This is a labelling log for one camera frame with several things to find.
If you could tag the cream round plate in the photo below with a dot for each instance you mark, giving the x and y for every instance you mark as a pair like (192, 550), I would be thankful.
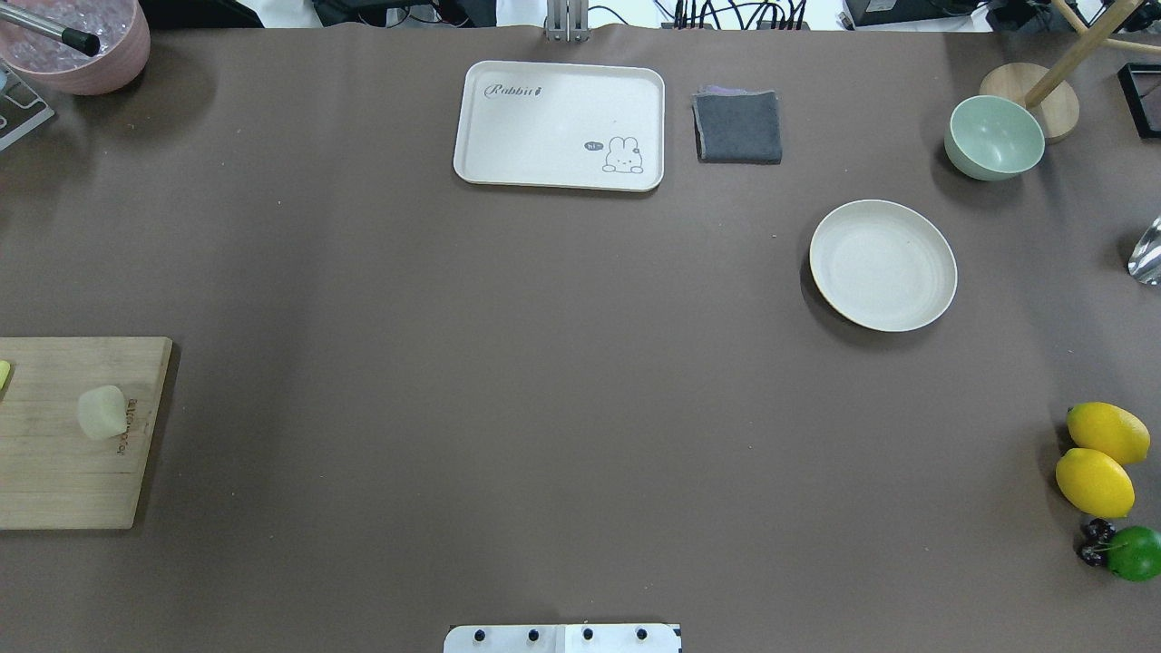
(883, 266)

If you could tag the cream rabbit tray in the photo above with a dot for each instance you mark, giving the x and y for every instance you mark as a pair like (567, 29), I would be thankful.
(561, 126)

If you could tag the white steamed bun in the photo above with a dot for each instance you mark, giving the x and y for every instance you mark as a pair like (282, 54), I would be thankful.
(102, 412)

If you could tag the black mirror tray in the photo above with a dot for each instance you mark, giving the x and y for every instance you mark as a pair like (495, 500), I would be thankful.
(1140, 83)

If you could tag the grey folded cloth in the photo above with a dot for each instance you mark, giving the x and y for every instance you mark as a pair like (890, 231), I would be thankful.
(737, 125)

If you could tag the mint green bowl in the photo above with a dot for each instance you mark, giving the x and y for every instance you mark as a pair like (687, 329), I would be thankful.
(989, 138)

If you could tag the wooden cup stand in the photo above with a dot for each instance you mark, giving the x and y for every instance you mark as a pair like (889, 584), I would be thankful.
(1045, 93)

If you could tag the yellow lemon upper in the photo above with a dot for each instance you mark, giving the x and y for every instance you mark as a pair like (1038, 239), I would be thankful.
(1109, 429)

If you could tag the yellow lemon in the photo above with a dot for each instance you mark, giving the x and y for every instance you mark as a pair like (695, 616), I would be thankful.
(1109, 429)
(1095, 483)

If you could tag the yellow lemon lower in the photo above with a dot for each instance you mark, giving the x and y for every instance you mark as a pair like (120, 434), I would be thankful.
(1095, 483)

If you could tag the wooden cutting board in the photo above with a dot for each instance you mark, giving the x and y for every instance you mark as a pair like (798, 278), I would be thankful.
(53, 476)

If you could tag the pink bowl with ice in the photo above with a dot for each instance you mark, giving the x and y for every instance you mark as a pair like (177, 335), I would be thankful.
(122, 31)

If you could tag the dark cherries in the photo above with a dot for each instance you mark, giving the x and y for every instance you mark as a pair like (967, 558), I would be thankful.
(1097, 536)

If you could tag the metal ice scoop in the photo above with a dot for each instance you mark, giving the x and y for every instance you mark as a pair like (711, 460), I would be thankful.
(1143, 263)

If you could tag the green lime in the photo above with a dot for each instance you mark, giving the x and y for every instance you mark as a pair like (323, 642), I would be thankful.
(1134, 554)

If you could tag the aluminium frame post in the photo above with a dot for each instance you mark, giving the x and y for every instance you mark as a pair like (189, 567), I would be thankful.
(567, 21)

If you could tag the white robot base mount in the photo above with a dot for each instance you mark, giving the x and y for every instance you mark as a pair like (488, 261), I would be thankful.
(576, 637)

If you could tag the black handled metal utensil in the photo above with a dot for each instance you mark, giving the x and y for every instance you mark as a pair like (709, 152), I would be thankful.
(86, 43)

